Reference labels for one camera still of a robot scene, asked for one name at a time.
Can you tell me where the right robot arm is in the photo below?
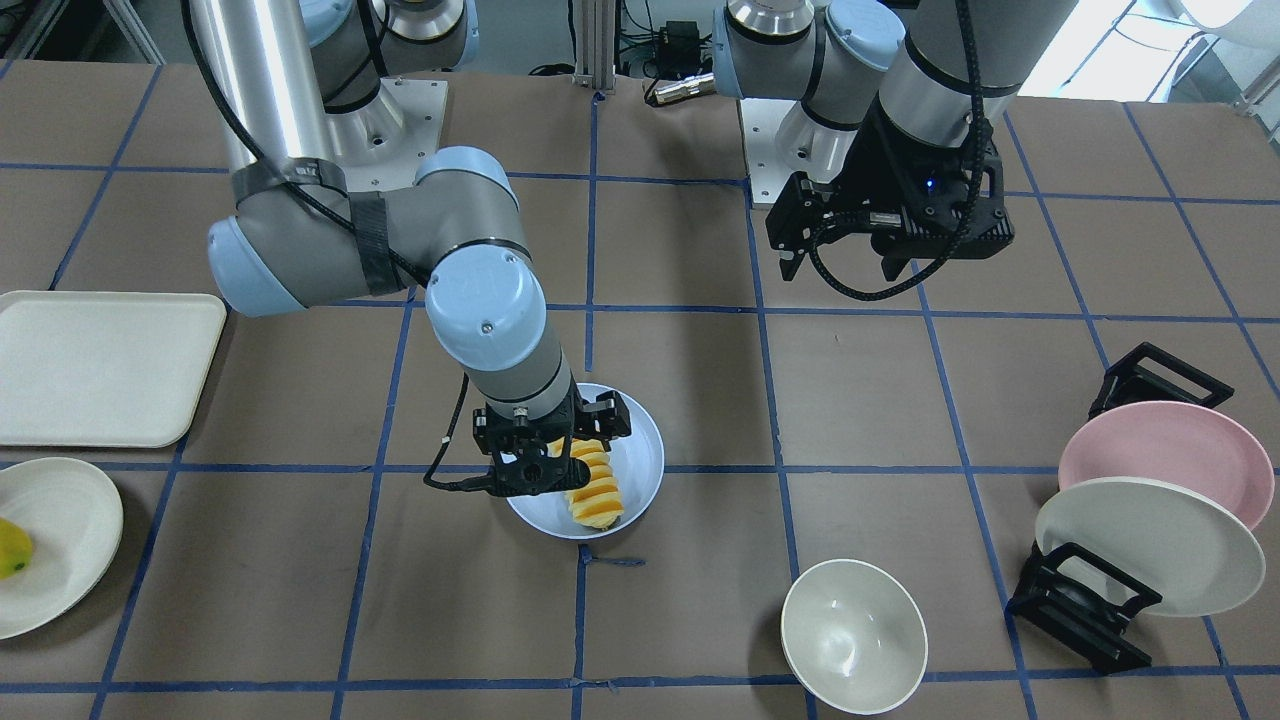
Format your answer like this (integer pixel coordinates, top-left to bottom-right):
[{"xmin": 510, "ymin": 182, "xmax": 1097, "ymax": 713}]
[{"xmin": 180, "ymin": 1, "xmax": 631, "ymax": 497}]

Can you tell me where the blue plate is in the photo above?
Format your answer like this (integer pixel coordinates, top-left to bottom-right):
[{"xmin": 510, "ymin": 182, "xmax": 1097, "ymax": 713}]
[{"xmin": 507, "ymin": 391, "xmax": 666, "ymax": 542}]

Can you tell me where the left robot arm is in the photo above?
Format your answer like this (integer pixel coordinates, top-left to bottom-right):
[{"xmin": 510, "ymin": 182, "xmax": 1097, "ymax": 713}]
[{"xmin": 712, "ymin": 1, "xmax": 1076, "ymax": 301}]

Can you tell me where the cream plate in rack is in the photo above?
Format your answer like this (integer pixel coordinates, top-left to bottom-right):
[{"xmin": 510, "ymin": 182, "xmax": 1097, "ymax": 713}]
[{"xmin": 1036, "ymin": 477, "xmax": 1266, "ymax": 618}]

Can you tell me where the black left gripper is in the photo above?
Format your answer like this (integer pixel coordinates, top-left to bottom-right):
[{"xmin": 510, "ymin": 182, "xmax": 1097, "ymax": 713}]
[{"xmin": 765, "ymin": 101, "xmax": 972, "ymax": 282}]

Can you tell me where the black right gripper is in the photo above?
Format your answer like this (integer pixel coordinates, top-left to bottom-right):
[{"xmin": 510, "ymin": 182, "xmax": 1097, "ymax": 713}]
[{"xmin": 472, "ymin": 389, "xmax": 632, "ymax": 498}]

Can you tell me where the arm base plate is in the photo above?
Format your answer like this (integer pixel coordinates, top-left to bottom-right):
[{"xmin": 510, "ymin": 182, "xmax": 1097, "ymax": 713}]
[
  {"xmin": 739, "ymin": 99, "xmax": 810, "ymax": 210},
  {"xmin": 326, "ymin": 78, "xmax": 449, "ymax": 192}
]

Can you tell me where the silver cylinder connector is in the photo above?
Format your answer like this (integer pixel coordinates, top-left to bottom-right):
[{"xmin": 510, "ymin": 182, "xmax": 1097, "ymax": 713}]
[{"xmin": 643, "ymin": 72, "xmax": 717, "ymax": 108}]

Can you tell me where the black plate rack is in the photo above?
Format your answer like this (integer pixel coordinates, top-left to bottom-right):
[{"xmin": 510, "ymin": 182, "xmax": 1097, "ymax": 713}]
[{"xmin": 1005, "ymin": 341, "xmax": 1235, "ymax": 675}]

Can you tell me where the yellow lemon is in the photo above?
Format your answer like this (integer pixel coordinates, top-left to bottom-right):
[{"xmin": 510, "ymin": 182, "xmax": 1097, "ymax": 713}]
[{"xmin": 0, "ymin": 518, "xmax": 35, "ymax": 580}]

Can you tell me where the white bowl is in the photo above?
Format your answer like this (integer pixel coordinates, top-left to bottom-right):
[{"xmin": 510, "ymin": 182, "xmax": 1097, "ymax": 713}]
[{"xmin": 780, "ymin": 559, "xmax": 931, "ymax": 716}]

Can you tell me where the white rectangular tray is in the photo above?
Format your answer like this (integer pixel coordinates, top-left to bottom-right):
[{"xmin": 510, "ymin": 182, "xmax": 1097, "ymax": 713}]
[{"xmin": 1, "ymin": 290, "xmax": 227, "ymax": 448}]

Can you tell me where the pink plate in rack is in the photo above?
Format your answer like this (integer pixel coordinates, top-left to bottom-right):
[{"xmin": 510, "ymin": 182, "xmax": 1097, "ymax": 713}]
[{"xmin": 1057, "ymin": 401, "xmax": 1276, "ymax": 529}]

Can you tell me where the white round plate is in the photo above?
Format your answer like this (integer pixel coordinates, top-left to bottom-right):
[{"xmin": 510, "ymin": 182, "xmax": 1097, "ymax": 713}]
[{"xmin": 1, "ymin": 457, "xmax": 124, "ymax": 639}]

